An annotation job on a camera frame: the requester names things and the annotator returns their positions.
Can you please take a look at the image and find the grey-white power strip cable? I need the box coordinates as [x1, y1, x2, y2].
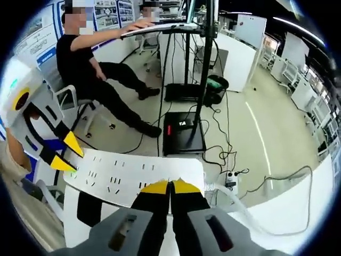
[204, 164, 314, 237]

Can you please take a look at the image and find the black floor cable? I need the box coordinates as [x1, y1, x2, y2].
[201, 87, 250, 193]

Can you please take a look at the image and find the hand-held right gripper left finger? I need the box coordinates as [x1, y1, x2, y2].
[50, 180, 169, 256]

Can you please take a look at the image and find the small white floor socket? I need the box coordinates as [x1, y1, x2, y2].
[224, 170, 240, 188]

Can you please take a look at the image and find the white plastic chair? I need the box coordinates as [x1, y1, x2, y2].
[54, 84, 97, 137]

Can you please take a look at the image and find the white whiteboard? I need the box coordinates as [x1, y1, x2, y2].
[235, 14, 267, 51]

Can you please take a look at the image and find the black flat box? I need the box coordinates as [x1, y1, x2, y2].
[164, 83, 206, 102]

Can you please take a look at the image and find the black tripod stand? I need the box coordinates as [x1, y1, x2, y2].
[159, 0, 220, 157]

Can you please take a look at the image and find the wall poster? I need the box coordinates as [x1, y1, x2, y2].
[14, 5, 67, 84]

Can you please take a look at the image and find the white partition cabinet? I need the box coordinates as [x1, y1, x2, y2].
[159, 31, 259, 93]

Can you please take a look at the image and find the black computer case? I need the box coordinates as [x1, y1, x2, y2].
[162, 111, 207, 157]

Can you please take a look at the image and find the white power strip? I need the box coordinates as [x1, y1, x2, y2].
[62, 147, 206, 209]

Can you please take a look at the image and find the person's beige clothing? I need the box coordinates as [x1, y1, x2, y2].
[0, 159, 66, 253]

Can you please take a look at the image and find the person's left hand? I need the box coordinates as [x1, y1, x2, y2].
[2, 132, 32, 172]

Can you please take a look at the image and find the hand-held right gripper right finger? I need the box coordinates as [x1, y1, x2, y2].
[170, 180, 291, 256]

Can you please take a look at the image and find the black mesh waste bin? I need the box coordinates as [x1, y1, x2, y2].
[205, 74, 230, 108]

